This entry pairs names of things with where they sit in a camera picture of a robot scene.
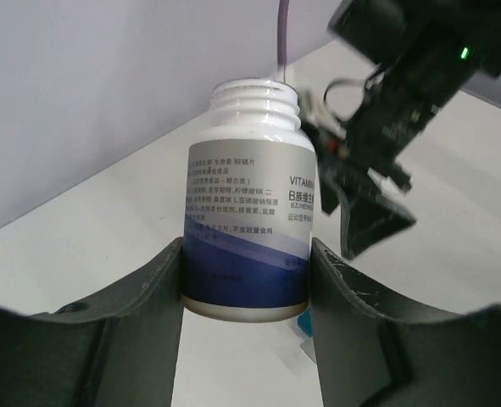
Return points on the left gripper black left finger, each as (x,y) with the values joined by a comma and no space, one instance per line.
(115,347)

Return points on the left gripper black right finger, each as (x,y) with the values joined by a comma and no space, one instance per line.
(377,347)

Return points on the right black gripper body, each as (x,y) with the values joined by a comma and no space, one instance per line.
(382,127)

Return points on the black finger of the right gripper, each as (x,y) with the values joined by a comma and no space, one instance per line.
(368,216)

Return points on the blue pill box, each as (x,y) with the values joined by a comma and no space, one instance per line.
(303,326)

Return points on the white pill bottle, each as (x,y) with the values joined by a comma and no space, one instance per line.
(250,197)

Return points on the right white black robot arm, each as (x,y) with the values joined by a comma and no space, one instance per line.
(423,53)

